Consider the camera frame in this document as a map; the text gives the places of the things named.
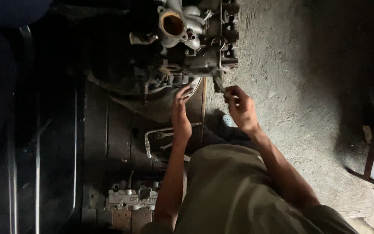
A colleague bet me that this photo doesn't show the dark wooden workbench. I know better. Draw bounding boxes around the dark wooden workbench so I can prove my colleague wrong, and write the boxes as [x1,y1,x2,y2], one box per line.
[81,76,208,234]

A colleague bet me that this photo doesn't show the person's olive green shirt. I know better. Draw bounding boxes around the person's olive green shirt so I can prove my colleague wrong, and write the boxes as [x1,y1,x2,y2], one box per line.
[140,144,359,234]

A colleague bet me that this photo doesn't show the L-shaped socket wrench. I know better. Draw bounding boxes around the L-shaped socket wrench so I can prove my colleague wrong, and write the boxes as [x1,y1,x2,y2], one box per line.
[144,122,202,159]

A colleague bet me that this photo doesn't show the person's left hand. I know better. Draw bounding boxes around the person's left hand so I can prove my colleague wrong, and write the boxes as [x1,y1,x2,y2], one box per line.
[171,84,194,146]

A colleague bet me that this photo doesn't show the person's right hand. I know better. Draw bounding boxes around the person's right hand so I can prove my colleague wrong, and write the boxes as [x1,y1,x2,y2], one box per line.
[223,85,261,136]

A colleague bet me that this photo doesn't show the dark vehicle body panel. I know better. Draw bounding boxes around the dark vehicle body panel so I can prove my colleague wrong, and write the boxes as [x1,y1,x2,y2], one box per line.
[0,0,85,234]

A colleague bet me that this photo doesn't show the silver combination spanner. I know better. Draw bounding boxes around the silver combination spanner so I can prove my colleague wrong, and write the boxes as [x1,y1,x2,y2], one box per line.
[154,131,174,140]

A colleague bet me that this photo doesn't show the grimy car engine block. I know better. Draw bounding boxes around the grimy car engine block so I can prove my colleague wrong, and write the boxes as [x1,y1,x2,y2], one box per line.
[86,0,240,104]

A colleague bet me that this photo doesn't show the small metal wrench tool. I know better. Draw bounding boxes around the small metal wrench tool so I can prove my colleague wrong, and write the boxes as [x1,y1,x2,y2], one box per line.
[214,77,227,95]

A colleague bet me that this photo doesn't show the silver engine valve cover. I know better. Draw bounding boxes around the silver engine valve cover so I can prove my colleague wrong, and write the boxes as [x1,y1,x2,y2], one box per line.
[107,180,187,212]

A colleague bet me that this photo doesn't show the person's light sandal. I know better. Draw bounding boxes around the person's light sandal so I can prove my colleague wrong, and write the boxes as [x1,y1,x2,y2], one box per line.
[222,114,238,128]

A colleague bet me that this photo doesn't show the person's dark trousers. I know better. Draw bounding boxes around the person's dark trousers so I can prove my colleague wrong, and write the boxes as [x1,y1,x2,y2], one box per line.
[187,109,259,156]

